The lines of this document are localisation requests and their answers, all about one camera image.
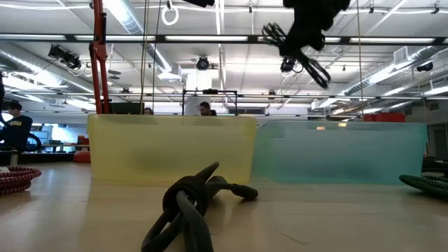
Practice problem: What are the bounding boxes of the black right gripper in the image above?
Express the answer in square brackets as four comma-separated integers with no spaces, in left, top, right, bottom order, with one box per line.
[279,0,351,57]

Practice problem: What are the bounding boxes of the black camera with cable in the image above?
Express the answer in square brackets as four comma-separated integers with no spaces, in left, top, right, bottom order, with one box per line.
[279,55,304,74]

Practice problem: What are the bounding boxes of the teal translucent plastic bin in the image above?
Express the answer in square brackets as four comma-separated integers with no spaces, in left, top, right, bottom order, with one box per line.
[251,120,428,186]

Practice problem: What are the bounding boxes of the black overhead camera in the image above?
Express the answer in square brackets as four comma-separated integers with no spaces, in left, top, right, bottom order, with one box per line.
[195,55,210,71]

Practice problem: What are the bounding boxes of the black monitor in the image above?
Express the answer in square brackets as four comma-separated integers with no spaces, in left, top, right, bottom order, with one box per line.
[108,101,145,115]

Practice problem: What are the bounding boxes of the black aluminium frame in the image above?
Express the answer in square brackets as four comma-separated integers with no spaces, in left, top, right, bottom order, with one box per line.
[0,33,448,45]

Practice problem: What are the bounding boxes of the red braided USB cable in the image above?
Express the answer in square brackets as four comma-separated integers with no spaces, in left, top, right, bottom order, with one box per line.
[0,165,42,196]

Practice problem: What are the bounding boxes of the red storage box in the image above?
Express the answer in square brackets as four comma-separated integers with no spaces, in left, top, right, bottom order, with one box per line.
[363,111,406,123]

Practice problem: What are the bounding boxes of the black USB cable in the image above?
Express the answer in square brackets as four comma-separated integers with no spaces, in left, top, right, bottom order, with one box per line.
[261,22,332,90]

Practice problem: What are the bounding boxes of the thin hanging cord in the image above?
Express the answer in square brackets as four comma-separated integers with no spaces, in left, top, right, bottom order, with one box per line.
[139,0,150,115]
[150,0,162,115]

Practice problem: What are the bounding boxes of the yellow translucent plastic bin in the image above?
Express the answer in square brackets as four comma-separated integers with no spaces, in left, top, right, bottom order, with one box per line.
[86,113,258,185]

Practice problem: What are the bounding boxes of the white ring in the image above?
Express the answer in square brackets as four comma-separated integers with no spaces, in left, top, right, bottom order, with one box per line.
[160,4,180,27]

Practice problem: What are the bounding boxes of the dark grey knotted rope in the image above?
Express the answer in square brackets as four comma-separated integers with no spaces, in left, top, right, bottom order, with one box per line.
[141,161,259,252]

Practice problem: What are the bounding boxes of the red desk lamp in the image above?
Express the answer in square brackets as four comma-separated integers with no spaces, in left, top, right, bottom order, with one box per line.
[73,0,110,164]

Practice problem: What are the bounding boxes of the black metal stand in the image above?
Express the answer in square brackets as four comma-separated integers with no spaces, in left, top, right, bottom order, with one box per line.
[181,89,238,116]

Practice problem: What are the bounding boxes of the black hose loop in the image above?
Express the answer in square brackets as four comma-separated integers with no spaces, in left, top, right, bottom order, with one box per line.
[24,132,42,153]

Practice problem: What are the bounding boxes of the black ceiling spotlights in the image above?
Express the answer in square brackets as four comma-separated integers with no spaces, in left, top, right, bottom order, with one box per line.
[48,44,82,70]

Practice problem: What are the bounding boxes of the green braided USB cable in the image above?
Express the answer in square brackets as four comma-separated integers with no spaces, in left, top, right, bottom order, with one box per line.
[398,174,448,197]

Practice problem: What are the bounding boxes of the silver air duct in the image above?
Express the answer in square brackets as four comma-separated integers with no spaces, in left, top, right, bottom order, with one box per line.
[0,41,95,94]

